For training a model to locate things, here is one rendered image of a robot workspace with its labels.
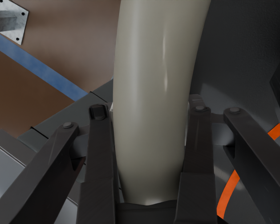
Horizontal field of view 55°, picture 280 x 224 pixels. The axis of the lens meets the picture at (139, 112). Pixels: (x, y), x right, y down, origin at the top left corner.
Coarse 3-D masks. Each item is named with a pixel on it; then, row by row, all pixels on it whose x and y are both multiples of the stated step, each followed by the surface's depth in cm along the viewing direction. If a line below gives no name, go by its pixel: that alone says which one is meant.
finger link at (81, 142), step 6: (108, 108) 19; (84, 126) 17; (84, 132) 16; (78, 138) 16; (84, 138) 16; (72, 144) 16; (78, 144) 16; (84, 144) 16; (72, 150) 16; (78, 150) 16; (84, 150) 16; (72, 156) 16; (78, 156) 16
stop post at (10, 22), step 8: (0, 0) 146; (8, 0) 146; (0, 8) 149; (8, 8) 148; (16, 8) 146; (0, 16) 139; (8, 16) 143; (16, 16) 148; (24, 16) 146; (0, 24) 140; (8, 24) 145; (16, 24) 150; (24, 24) 148; (0, 32) 155; (8, 32) 153; (16, 32) 152; (16, 40) 153
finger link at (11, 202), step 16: (64, 128) 16; (48, 144) 14; (64, 144) 14; (32, 160) 13; (48, 160) 13; (64, 160) 14; (80, 160) 16; (32, 176) 12; (48, 176) 12; (64, 176) 14; (16, 192) 11; (32, 192) 11; (48, 192) 12; (64, 192) 13; (0, 208) 10; (16, 208) 10; (32, 208) 11; (48, 208) 12
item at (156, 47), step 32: (128, 0) 8; (160, 0) 8; (192, 0) 8; (128, 32) 9; (160, 32) 8; (192, 32) 9; (128, 64) 9; (160, 64) 9; (192, 64) 9; (128, 96) 9; (160, 96) 9; (128, 128) 10; (160, 128) 10; (128, 160) 11; (160, 160) 10; (128, 192) 11; (160, 192) 11
